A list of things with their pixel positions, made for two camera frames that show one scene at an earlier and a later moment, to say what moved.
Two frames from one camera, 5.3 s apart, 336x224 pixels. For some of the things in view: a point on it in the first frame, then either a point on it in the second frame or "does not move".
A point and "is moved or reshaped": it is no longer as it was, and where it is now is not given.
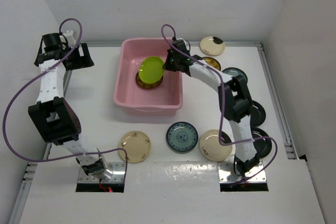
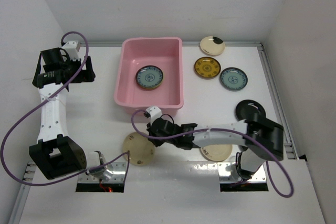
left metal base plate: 118,169 does not move
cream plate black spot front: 211,148 does not move
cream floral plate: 137,145 is moved or reshaped
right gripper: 168,65 → 157,142
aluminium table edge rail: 276,103 does not move
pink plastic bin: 142,85 does not move
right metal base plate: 227,174 does not move
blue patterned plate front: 181,137 is moved or reshaped
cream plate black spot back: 212,45 does not move
